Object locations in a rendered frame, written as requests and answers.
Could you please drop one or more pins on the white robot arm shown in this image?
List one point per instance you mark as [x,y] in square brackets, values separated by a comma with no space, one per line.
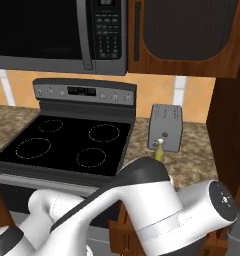
[152,206]

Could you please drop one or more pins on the grey toaster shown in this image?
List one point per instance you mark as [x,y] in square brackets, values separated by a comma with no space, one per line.
[165,128]

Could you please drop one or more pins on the yellow-green bottle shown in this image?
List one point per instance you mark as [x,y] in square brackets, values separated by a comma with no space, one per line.
[159,151]

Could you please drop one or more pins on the black glass hob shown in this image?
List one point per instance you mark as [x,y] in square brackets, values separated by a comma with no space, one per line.
[72,133]

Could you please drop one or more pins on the dark wooden tall cabinet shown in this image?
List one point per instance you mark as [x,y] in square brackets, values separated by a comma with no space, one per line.
[229,133]

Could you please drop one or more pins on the black microwave oven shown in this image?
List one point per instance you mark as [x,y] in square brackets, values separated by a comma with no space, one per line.
[58,33]

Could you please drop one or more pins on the wooden cupboard door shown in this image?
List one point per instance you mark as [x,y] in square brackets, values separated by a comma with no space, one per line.
[188,36]

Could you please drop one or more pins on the black oven door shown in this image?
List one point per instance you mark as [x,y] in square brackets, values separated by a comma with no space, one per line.
[18,200]

